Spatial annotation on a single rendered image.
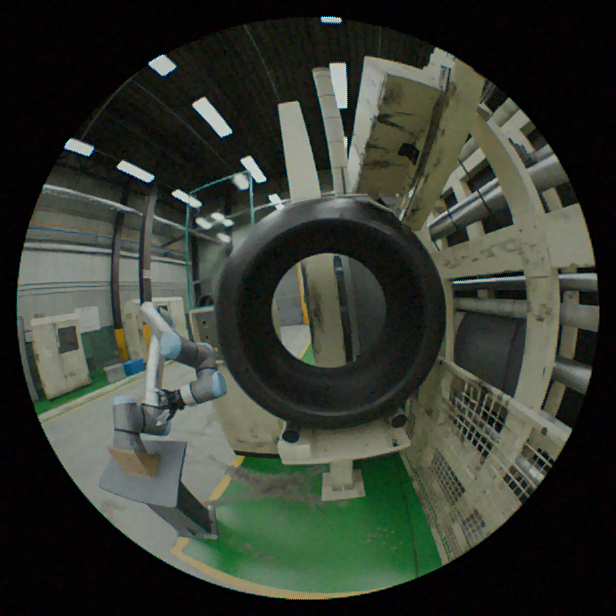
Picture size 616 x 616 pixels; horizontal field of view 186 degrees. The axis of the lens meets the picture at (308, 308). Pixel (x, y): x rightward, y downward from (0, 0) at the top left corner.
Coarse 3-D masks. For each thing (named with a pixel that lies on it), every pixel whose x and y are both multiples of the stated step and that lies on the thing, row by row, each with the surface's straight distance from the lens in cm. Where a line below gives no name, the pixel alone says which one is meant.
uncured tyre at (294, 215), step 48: (240, 240) 47; (288, 240) 65; (336, 240) 68; (384, 240) 43; (240, 288) 41; (384, 288) 69; (432, 288) 45; (240, 336) 43; (384, 336) 70; (432, 336) 46; (240, 384) 47; (288, 384) 68; (336, 384) 71; (384, 384) 64
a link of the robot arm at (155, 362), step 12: (168, 312) 131; (156, 348) 117; (156, 360) 115; (156, 372) 114; (156, 384) 113; (144, 396) 116; (156, 396) 112; (144, 408) 111; (156, 408) 110; (156, 420) 110; (144, 432) 111; (156, 432) 112; (168, 432) 115
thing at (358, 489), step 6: (324, 474) 155; (330, 474) 155; (354, 474) 153; (360, 474) 153; (324, 480) 152; (324, 486) 148; (330, 486) 148; (354, 486) 146; (360, 486) 146; (324, 492) 145; (330, 492) 144; (336, 492) 144; (342, 492) 144; (348, 492) 143; (354, 492) 143; (360, 492) 141; (324, 498) 142; (330, 498) 142; (336, 498) 141; (342, 498) 141
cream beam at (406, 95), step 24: (384, 72) 49; (408, 72) 55; (360, 96) 64; (384, 96) 50; (408, 96) 52; (432, 96) 54; (360, 120) 66; (384, 120) 55; (408, 120) 57; (360, 144) 68; (384, 144) 62; (360, 168) 73; (384, 168) 73; (360, 192) 86; (384, 192) 90
